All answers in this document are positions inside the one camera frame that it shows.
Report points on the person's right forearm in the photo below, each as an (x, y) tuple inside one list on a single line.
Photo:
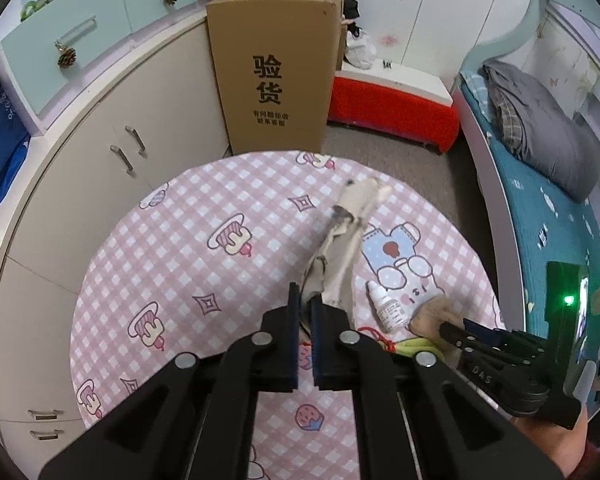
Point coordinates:
[(550, 445)]

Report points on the beige paper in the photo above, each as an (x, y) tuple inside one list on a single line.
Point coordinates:
[(345, 230)]

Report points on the blue printed bedsheet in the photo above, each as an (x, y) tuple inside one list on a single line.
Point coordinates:
[(535, 220)]

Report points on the teal bed headboard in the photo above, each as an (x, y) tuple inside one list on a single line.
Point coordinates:
[(510, 10)]

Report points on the red storage bench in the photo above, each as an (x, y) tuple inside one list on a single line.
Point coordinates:
[(395, 110)]

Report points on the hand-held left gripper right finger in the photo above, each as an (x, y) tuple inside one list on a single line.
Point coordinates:
[(316, 350)]

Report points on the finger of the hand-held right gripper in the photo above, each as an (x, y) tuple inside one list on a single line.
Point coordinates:
[(457, 335), (477, 327)]

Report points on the green fuzzy cloth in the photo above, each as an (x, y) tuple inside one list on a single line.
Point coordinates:
[(420, 347)]

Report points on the tall cardboard box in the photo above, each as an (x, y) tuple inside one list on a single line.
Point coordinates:
[(275, 75)]

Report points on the pink checkered tablecloth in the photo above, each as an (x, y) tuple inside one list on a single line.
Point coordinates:
[(205, 260)]

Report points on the teal drawer unit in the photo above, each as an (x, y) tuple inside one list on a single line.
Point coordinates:
[(80, 35)]

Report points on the black clothing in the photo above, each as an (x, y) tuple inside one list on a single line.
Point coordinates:
[(351, 9)]

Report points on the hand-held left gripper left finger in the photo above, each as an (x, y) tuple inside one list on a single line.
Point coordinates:
[(294, 350)]

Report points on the grey blanket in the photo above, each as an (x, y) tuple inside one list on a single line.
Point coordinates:
[(545, 130)]

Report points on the beige cabinet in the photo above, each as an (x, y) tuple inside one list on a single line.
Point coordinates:
[(90, 175)]

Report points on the grey bed frame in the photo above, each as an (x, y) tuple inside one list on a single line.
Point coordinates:
[(485, 170)]

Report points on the blue bag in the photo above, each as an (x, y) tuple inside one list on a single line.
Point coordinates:
[(2, 155)]

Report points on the green plastic item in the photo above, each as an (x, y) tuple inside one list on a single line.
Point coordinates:
[(32, 9)]

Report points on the beige fuzzy cloth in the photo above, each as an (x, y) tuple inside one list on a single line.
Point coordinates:
[(432, 317)]

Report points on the white eye drop bottle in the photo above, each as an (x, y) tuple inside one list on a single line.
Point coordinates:
[(387, 310)]

